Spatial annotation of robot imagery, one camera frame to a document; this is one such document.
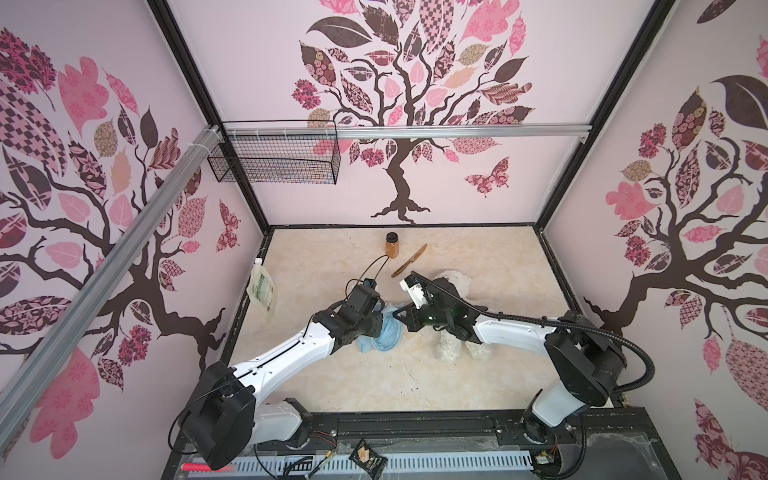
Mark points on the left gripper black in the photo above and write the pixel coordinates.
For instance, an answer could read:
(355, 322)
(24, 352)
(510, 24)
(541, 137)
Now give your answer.
(376, 324)

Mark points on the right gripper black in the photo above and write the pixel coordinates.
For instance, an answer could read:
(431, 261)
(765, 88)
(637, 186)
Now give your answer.
(411, 319)

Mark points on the light blue bear hoodie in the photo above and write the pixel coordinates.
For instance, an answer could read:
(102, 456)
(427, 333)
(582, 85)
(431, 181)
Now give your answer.
(390, 335)

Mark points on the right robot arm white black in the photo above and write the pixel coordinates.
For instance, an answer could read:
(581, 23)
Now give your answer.
(588, 364)

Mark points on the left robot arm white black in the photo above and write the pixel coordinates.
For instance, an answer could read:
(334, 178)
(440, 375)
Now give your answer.
(264, 372)

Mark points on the wooden knife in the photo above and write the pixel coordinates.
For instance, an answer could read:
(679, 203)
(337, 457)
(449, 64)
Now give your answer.
(412, 259)

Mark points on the amber spice jar black lid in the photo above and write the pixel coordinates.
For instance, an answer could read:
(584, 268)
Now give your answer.
(392, 245)

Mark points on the white green refill pouch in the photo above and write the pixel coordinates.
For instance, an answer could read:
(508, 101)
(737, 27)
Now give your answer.
(261, 289)

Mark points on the small black brown packet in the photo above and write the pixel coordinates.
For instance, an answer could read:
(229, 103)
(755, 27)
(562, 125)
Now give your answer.
(372, 463)

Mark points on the red marker pen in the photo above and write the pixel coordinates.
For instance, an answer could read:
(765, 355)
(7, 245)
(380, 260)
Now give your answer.
(201, 467)

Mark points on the black wire basket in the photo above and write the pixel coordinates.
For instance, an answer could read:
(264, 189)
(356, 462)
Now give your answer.
(278, 151)

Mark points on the white slotted cable duct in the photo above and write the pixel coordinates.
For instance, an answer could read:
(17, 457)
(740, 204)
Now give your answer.
(396, 465)

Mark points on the rear aluminium rail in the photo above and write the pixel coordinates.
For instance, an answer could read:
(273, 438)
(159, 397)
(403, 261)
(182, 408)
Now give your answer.
(408, 132)

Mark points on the aluminium rail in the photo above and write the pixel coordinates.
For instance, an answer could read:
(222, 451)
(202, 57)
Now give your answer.
(34, 376)
(408, 132)

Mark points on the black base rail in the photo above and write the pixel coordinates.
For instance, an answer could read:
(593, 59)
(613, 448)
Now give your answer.
(286, 426)

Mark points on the left aluminium rail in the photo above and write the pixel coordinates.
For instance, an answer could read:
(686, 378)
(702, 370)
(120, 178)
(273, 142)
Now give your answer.
(34, 376)

